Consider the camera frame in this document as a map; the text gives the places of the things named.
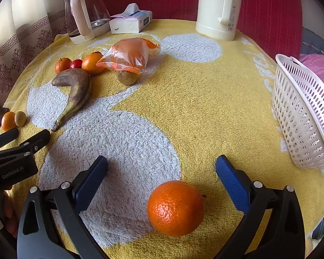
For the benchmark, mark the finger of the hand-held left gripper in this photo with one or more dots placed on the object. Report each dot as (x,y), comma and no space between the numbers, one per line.
(4,138)
(32,143)

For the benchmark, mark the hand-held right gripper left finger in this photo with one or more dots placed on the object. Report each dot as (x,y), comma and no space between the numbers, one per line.
(93,178)

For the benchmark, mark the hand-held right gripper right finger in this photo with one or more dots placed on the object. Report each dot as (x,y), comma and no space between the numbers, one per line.
(232,183)

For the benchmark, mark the small orange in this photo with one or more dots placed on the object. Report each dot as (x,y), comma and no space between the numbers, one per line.
(8,121)

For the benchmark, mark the large orange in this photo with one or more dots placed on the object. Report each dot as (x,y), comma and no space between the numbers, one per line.
(175,207)

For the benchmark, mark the overripe brown banana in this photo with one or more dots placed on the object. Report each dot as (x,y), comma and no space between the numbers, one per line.
(78,86)

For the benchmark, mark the medium orange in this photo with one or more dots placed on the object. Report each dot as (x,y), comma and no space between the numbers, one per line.
(91,63)
(61,65)

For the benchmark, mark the red tomato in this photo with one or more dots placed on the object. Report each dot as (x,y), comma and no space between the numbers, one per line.
(76,64)

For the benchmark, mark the white plastic basket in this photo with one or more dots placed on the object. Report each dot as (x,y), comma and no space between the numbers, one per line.
(299,108)

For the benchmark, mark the orange plastic bag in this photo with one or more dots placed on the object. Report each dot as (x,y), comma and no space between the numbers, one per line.
(129,54)

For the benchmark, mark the person's left hand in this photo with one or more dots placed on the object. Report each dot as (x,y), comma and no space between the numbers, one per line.
(9,210)

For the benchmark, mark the small brown round fruit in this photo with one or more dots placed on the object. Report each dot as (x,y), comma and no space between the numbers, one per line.
(20,118)

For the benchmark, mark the yellow and white towel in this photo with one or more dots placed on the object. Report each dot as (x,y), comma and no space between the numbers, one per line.
(194,99)

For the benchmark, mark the patterned beige curtain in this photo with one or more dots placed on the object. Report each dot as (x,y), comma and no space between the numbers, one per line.
(29,32)

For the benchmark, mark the glass electric kettle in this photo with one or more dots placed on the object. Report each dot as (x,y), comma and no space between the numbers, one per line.
(89,8)

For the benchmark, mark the pink dotted duvet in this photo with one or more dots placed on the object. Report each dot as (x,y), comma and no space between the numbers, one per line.
(321,62)

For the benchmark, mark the tissue pack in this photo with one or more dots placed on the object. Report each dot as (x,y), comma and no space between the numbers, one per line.
(129,23)

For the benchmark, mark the grey upholstered bed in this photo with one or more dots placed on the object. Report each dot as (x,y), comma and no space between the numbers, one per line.
(313,45)

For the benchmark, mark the cream thermos jug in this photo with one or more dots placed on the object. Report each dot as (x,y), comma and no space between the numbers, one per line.
(213,10)

